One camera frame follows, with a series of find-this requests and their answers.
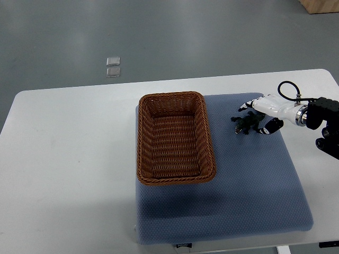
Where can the floor outlet plate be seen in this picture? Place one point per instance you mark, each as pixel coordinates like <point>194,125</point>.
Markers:
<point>113,72</point>
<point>113,61</point>

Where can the dark toy crocodile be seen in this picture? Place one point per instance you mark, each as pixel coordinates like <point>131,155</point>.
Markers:
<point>251,120</point>

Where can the white table leg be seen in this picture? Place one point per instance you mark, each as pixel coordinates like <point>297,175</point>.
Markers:
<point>283,250</point>

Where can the lower floor outlet plate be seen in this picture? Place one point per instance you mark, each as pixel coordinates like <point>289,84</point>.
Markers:
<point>113,72</point>

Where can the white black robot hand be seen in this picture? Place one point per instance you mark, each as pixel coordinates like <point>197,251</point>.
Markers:
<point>279,109</point>

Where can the black table control panel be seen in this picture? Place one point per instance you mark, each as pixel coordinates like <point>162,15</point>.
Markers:
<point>329,244</point>

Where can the wooden box corner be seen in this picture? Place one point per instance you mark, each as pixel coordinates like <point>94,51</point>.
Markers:
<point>320,6</point>

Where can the upper floor outlet plate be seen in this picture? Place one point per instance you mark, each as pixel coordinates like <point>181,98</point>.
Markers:
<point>113,61</point>

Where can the brown wicker basket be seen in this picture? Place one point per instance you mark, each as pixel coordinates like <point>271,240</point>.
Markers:
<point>174,144</point>

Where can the blue foam cushion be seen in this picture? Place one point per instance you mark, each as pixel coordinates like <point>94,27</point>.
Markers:
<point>256,189</point>

